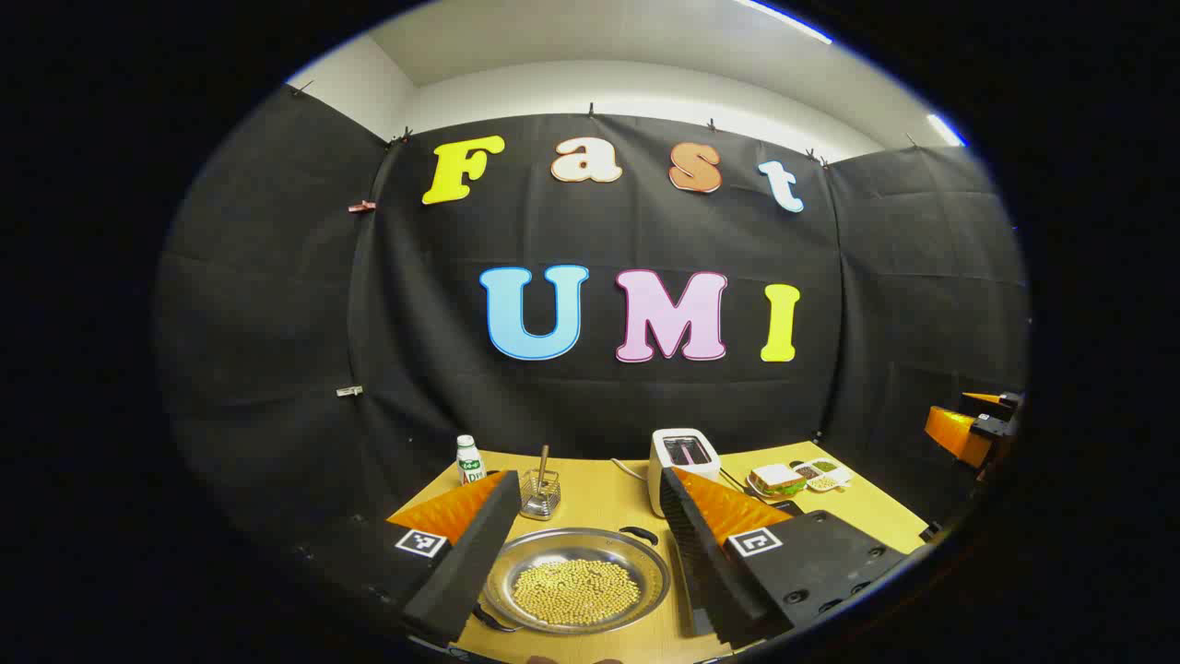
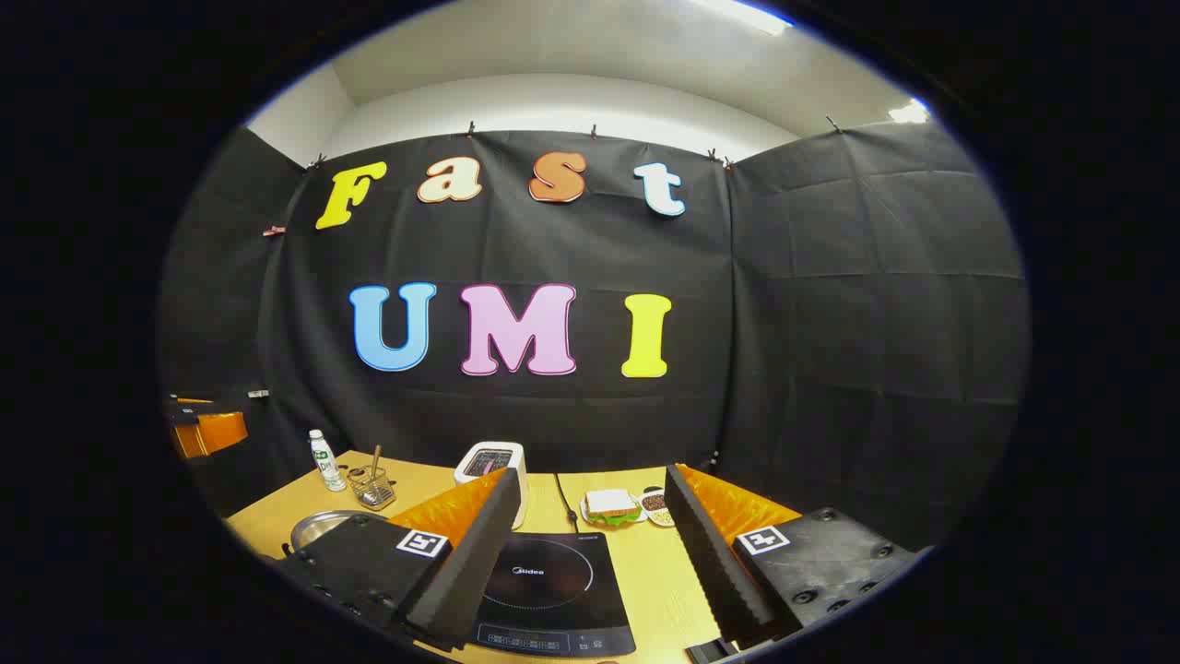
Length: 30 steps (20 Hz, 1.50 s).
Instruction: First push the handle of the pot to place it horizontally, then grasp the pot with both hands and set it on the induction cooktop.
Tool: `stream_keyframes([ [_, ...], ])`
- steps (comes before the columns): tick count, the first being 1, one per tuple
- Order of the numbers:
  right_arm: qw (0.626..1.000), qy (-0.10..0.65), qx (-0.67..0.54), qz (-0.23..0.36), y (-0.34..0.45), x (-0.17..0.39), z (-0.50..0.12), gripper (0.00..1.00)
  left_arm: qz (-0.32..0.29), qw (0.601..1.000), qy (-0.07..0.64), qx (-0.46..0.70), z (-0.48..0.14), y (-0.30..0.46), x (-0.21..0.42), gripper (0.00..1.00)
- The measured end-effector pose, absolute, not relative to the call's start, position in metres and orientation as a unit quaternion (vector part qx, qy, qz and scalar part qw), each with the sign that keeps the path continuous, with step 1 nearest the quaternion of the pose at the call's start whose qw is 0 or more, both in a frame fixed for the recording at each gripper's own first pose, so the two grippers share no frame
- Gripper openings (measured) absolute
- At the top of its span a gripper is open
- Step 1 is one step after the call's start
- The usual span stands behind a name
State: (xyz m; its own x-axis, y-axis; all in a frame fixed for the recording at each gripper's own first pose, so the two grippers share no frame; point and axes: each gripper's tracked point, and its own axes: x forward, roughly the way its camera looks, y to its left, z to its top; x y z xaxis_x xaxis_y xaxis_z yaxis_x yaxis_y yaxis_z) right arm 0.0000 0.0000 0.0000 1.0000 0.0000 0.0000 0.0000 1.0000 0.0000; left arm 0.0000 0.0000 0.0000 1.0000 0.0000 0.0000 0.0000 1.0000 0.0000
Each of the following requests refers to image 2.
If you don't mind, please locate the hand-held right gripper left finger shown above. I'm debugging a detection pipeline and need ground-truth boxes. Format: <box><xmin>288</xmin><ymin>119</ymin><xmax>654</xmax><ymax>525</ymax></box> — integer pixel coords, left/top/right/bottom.
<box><xmin>275</xmin><ymin>467</ymin><xmax>523</xmax><ymax>652</ymax></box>

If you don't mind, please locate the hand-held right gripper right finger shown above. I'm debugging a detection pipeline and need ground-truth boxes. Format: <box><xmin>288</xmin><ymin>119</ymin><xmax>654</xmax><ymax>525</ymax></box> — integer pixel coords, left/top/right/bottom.
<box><xmin>664</xmin><ymin>463</ymin><xmax>925</xmax><ymax>650</ymax></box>

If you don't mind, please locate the black induction cooktop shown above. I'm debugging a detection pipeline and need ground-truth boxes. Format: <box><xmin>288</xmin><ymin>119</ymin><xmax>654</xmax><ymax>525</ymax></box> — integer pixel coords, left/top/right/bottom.
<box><xmin>466</xmin><ymin>530</ymin><xmax>638</xmax><ymax>658</ymax></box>

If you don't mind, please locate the stainless steel pot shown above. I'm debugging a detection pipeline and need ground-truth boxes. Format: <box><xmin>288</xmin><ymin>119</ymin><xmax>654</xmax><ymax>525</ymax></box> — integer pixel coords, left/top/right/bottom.
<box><xmin>290</xmin><ymin>510</ymin><xmax>388</xmax><ymax>552</ymax></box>

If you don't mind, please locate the small patterned dish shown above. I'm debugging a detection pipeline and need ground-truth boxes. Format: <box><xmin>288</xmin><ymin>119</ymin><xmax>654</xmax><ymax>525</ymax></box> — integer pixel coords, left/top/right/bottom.
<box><xmin>639</xmin><ymin>487</ymin><xmax>678</xmax><ymax>528</ymax></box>

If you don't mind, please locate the white plate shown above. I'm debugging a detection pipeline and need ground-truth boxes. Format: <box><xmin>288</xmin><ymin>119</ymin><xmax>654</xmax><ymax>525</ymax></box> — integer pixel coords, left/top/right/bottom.
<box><xmin>579</xmin><ymin>493</ymin><xmax>649</xmax><ymax>529</ymax></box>

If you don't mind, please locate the white drink bottle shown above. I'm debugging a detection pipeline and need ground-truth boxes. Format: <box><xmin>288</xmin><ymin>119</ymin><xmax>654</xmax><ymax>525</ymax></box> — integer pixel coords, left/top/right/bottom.
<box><xmin>309</xmin><ymin>429</ymin><xmax>348</xmax><ymax>492</ymax></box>

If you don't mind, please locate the sandwich with lettuce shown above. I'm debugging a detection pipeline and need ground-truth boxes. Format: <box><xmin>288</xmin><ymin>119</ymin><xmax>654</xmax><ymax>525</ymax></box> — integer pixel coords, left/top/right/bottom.
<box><xmin>585</xmin><ymin>489</ymin><xmax>642</xmax><ymax>527</ymax></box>

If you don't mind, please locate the black backdrop cloth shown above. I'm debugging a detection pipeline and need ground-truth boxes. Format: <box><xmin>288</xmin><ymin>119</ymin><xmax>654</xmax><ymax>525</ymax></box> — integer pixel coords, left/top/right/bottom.
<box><xmin>159</xmin><ymin>120</ymin><xmax>1032</xmax><ymax>554</ymax></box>

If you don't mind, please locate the black power cable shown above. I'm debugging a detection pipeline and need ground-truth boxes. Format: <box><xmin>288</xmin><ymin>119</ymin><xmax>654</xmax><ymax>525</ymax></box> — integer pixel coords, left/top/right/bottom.
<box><xmin>554</xmin><ymin>473</ymin><xmax>581</xmax><ymax>535</ymax></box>

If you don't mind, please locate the wire utensil basket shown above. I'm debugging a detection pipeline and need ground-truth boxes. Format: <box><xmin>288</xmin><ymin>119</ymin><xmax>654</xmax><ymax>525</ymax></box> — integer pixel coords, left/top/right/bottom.
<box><xmin>348</xmin><ymin>466</ymin><xmax>397</xmax><ymax>512</ymax></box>

